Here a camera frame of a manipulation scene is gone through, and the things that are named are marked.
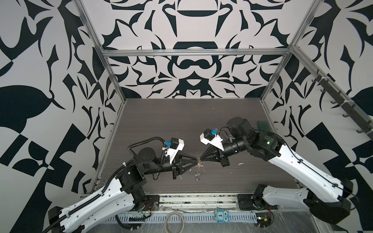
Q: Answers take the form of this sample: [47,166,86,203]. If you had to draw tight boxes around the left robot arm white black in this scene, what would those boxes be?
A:
[44,147,198,233]

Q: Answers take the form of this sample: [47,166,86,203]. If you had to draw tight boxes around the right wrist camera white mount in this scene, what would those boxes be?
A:
[200,129,224,151]

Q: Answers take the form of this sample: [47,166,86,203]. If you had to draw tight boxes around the metal keyring with keys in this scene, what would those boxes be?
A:
[195,159,205,181]

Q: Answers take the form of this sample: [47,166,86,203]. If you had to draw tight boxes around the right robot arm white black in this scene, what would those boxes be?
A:
[200,117,353,224]

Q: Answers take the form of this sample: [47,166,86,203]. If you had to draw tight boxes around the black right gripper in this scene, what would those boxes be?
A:
[200,137,250,166]

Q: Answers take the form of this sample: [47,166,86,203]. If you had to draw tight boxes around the blue monster sticker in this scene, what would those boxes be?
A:
[215,209,230,223]

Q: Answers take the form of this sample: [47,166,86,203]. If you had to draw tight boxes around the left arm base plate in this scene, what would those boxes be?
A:
[131,195,160,211]

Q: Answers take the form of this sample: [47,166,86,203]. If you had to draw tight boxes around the black corrugated cable conduit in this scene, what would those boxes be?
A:
[127,136,166,156]

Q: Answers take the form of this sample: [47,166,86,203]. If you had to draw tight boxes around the green rectangular plastic case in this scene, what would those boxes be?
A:
[257,121,271,131]

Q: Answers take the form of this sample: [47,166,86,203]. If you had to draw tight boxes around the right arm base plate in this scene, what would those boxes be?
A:
[237,194,262,211]

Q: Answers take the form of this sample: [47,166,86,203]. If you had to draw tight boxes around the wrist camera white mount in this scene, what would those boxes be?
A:
[164,137,185,164]
[200,129,224,151]

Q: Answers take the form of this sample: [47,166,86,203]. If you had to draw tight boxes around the white tape roll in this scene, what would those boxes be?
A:
[164,211,185,233]

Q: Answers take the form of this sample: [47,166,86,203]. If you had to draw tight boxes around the black wall hook rail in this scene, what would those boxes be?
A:
[312,70,373,141]

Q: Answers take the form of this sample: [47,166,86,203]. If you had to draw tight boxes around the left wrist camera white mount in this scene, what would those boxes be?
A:
[164,137,185,164]

